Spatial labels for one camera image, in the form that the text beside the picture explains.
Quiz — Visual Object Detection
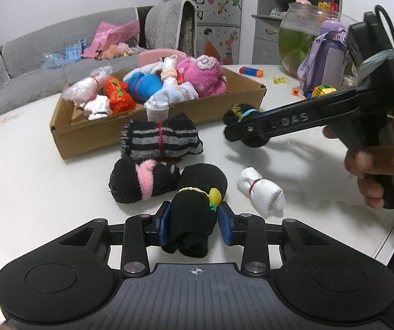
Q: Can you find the white sock red tie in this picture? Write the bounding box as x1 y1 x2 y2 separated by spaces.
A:
236 167 286 214

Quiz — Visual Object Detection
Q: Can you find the black sock pink tie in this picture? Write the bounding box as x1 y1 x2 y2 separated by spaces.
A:
108 156 180 204

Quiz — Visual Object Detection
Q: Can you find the black sock yellow tie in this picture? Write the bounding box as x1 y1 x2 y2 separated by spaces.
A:
162 163 228 259

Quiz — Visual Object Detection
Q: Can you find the black sock blue tie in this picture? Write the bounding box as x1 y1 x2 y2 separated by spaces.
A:
222 104 269 148

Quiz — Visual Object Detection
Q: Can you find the blue toy castle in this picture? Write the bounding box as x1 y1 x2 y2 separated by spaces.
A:
43 39 87 69

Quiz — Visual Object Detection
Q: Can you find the small white roll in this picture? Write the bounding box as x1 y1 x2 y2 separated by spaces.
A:
144 100 169 123

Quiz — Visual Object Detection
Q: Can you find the pink plastic bag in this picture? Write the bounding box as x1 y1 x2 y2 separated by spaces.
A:
82 20 140 58

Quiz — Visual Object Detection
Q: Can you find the pink plastic chair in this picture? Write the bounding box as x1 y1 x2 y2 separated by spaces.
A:
137 48 187 67

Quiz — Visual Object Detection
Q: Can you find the orange plastic bag bundle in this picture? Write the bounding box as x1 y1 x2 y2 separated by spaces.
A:
105 76 136 114

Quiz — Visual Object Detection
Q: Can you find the black grey striped sock bundle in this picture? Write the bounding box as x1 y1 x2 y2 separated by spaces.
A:
120 113 204 160

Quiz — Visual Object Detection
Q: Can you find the yellow rubber band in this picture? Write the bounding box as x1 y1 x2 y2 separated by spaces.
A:
273 76 289 85

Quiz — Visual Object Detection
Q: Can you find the pink fluffy sock bundle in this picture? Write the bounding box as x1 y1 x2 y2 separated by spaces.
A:
177 54 227 98

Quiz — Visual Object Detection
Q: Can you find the orange plush toy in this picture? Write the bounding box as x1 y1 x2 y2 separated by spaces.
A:
95 43 139 60

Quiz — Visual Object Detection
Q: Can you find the light blue sock bundle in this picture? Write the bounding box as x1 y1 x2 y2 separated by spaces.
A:
144 82 198 109

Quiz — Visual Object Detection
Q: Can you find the glass fish bowl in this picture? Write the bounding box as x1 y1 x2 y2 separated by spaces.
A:
278 2 357 78

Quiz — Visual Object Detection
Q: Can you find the brown cardboard box tray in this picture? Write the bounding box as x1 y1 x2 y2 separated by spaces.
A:
50 68 266 160

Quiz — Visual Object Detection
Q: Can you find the white cloth bundle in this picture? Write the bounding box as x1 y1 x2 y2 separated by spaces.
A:
74 95 113 121

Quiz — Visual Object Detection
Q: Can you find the purple water bottle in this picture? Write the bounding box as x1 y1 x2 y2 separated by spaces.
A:
297 20 349 95

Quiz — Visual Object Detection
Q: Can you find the person right hand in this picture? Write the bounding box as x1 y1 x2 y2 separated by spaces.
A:
322 116 394 210

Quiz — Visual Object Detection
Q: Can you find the colourful toy block stick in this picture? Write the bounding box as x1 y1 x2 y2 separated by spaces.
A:
239 66 264 78

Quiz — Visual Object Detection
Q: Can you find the grey covered sofa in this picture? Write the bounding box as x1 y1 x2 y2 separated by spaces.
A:
0 0 197 115

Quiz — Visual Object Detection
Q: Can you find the clear plastic bag bundle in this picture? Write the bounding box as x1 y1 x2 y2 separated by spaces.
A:
62 66 113 105

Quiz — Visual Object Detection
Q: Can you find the decorated grey refrigerator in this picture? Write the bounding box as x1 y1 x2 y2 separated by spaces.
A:
166 0 242 65

